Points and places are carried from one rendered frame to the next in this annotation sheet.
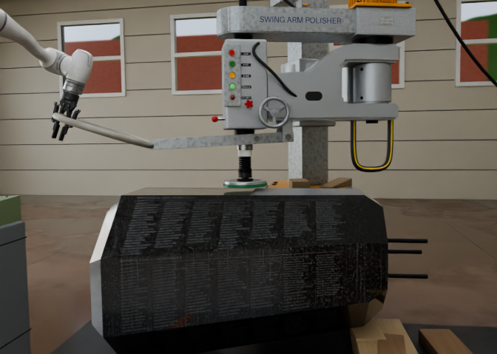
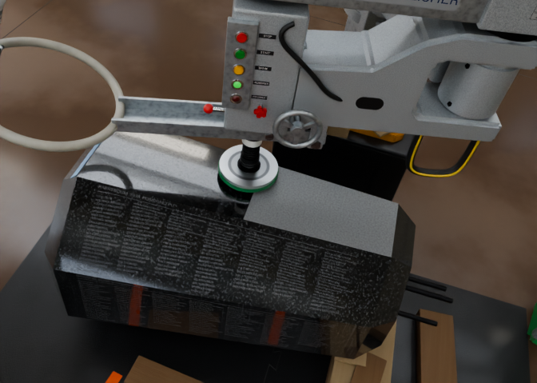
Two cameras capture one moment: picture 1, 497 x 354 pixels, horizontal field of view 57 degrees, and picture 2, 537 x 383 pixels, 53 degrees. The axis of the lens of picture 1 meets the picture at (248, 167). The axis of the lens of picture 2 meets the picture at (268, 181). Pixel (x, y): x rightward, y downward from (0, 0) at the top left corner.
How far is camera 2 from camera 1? 150 cm
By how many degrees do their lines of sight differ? 43
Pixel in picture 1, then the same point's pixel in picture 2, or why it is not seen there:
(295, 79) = (346, 78)
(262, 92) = (287, 92)
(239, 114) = (246, 116)
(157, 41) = not seen: outside the picture
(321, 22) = not seen: outside the picture
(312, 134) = not seen: hidden behind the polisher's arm
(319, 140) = not seen: hidden behind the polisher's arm
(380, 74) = (494, 85)
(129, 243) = (86, 255)
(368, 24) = (508, 14)
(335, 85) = (410, 93)
